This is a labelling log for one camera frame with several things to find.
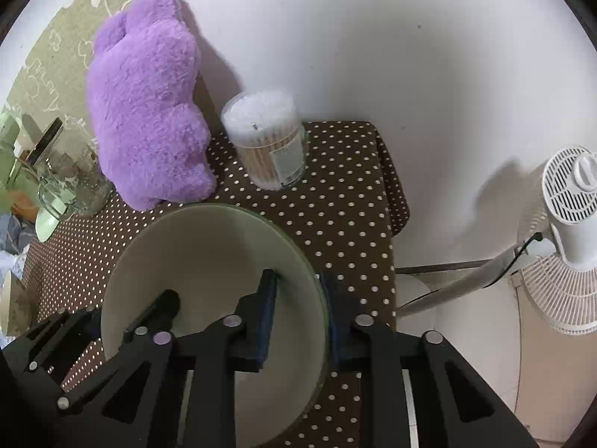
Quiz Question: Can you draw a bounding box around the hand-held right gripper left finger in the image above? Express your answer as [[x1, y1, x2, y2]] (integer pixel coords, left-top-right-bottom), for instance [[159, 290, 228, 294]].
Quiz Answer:
[[88, 269, 281, 448]]

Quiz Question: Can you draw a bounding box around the large plain cream bowl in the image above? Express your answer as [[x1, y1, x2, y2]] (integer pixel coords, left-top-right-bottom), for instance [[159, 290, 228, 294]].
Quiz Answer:
[[100, 203, 329, 437]]

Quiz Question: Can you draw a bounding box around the light blue cloth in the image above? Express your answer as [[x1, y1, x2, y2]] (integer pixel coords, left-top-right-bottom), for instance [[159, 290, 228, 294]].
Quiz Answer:
[[0, 212, 33, 269]]

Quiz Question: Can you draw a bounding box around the green patterned cloth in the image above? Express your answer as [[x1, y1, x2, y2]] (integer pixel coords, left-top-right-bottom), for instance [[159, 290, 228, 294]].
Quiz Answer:
[[4, 0, 169, 150]]

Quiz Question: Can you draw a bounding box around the cotton swab container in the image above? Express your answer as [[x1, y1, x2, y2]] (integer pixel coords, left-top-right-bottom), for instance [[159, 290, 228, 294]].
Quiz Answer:
[[220, 90, 309, 191]]

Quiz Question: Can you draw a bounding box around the glass jar with black lid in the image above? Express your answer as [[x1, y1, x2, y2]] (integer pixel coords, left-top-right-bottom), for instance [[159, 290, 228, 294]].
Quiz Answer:
[[19, 118, 113, 218]]

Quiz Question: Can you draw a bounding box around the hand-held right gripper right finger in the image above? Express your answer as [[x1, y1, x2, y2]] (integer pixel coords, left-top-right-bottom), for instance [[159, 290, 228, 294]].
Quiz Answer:
[[319, 273, 537, 448]]

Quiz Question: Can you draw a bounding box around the white desk fan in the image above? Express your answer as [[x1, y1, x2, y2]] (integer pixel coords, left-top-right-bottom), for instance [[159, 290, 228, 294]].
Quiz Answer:
[[515, 146, 597, 336]]

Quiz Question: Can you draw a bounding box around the brown polka dot tablecloth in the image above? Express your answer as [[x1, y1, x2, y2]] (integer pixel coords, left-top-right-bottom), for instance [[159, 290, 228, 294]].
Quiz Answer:
[[21, 121, 410, 448]]

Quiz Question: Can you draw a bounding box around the purple plush pillow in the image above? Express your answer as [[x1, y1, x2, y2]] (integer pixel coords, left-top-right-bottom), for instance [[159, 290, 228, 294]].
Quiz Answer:
[[88, 0, 218, 211]]

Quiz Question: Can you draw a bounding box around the black fan cable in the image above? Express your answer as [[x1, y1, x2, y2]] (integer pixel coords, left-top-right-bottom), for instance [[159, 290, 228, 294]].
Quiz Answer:
[[396, 232, 544, 309]]

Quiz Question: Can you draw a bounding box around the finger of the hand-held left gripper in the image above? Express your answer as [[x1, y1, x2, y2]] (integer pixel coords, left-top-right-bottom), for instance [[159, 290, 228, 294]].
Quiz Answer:
[[12, 307, 102, 376], [55, 289, 182, 412]]

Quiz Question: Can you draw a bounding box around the small cream floral bowl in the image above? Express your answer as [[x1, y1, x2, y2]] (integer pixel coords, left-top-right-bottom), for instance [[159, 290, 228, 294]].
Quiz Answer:
[[0, 271, 34, 337]]

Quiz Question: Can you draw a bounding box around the green desk fan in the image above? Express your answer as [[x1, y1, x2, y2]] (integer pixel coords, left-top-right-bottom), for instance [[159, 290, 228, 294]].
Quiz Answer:
[[0, 107, 63, 243]]

